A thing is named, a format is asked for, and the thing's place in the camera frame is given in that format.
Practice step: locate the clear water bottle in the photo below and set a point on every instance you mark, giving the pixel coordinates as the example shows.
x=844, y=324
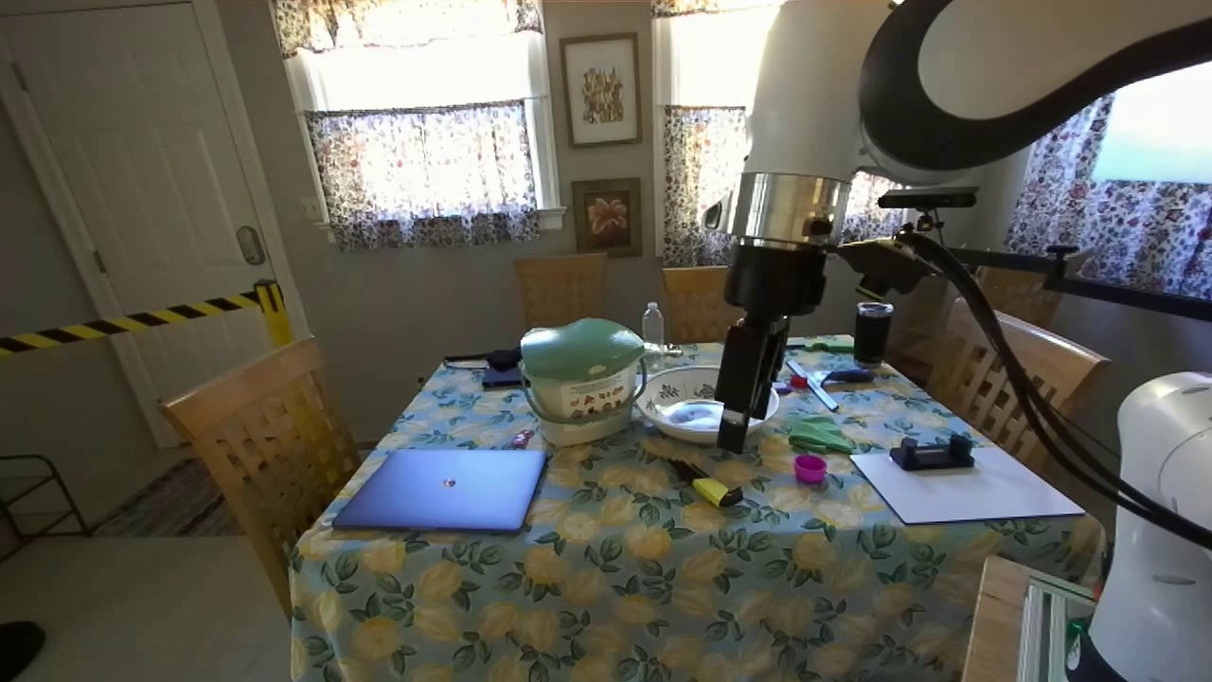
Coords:
x=654, y=328

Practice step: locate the black stapler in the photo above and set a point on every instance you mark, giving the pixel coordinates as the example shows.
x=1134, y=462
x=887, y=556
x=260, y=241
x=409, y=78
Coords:
x=935, y=453

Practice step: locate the white panel door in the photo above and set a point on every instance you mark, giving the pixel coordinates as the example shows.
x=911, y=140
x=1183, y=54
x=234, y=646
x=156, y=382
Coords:
x=139, y=191

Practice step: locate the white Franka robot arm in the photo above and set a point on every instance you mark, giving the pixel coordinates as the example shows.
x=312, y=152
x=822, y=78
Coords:
x=821, y=99

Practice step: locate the small pink cup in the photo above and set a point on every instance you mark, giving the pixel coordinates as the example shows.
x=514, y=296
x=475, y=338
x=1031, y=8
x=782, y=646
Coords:
x=811, y=470

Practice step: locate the wooden lattice back chair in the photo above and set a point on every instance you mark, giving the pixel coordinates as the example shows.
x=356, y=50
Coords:
x=697, y=304
x=253, y=443
x=1010, y=382
x=562, y=290

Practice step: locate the floral cafe curtain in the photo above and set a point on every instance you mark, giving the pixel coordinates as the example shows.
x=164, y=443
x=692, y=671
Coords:
x=704, y=175
x=1137, y=229
x=421, y=175

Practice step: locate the black camera stand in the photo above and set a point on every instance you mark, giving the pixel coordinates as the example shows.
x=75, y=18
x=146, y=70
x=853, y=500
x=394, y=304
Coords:
x=1111, y=290

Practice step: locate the white slow cooker pot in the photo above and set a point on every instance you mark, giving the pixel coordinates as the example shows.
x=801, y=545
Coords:
x=590, y=405

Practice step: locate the yellow black marker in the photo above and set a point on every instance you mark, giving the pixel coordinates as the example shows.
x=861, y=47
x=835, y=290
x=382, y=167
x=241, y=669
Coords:
x=711, y=486

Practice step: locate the black metal frame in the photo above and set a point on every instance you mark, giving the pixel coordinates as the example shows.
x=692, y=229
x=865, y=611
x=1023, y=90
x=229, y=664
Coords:
x=41, y=486

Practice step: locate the small dark framed picture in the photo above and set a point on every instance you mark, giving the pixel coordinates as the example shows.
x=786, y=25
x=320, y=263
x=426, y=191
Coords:
x=608, y=218

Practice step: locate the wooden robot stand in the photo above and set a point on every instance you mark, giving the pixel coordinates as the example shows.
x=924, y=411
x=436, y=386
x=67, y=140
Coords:
x=996, y=621

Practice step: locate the green cloth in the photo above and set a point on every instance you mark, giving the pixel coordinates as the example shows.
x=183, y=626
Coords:
x=821, y=436

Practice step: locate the floral curtain valance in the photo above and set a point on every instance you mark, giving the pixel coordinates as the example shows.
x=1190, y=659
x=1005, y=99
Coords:
x=382, y=25

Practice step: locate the black stereo camera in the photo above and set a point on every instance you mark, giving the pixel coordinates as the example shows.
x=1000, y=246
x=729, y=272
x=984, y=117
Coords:
x=928, y=198

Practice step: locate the small blue object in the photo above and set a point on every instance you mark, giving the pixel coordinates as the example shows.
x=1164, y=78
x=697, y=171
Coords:
x=850, y=372

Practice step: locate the white printed bowl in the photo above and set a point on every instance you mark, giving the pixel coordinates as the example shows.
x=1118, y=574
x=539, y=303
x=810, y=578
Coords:
x=686, y=417

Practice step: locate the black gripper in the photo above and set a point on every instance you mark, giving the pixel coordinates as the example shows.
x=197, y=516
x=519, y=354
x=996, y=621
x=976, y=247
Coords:
x=774, y=287

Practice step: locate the floral tablecloth table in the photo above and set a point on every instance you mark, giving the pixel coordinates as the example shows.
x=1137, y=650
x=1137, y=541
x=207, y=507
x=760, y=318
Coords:
x=608, y=580

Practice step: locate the green slow cooker lid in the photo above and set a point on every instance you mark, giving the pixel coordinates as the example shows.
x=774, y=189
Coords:
x=580, y=345

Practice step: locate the yellow black caution barrier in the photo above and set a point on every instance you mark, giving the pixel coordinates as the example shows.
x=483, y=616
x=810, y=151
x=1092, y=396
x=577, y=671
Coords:
x=152, y=321

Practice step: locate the framed botanical print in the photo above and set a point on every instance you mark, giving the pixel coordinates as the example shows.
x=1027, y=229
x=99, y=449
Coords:
x=599, y=90

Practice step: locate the closed dark blue laptop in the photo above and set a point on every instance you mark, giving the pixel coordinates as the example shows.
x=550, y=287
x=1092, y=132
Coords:
x=440, y=489

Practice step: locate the white paper sheet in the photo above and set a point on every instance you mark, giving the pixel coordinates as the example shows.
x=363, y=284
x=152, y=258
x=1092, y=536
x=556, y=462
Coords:
x=971, y=489

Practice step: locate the black tumbler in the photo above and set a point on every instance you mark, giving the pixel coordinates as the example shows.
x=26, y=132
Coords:
x=873, y=334

